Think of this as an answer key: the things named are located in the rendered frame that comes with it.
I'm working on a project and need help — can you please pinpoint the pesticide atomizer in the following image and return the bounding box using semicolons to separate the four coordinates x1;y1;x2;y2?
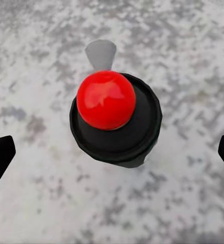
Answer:
70;39;163;169

